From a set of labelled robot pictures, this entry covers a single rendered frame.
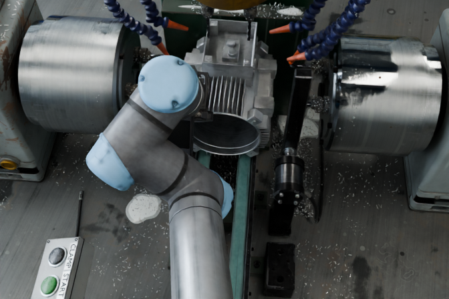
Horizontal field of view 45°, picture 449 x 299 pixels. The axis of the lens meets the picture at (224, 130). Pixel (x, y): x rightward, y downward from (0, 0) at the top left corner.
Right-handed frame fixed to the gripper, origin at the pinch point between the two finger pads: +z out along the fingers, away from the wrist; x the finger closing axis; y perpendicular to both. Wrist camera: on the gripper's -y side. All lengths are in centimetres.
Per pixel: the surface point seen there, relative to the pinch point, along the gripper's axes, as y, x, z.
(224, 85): 7.5, -5.6, 3.4
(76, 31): 15.9, 24.2, 0.2
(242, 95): 5.8, -9.2, 3.2
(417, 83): 9.5, -41.9, -2.1
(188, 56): 14.1, 2.8, 9.5
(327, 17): 37, -32, 55
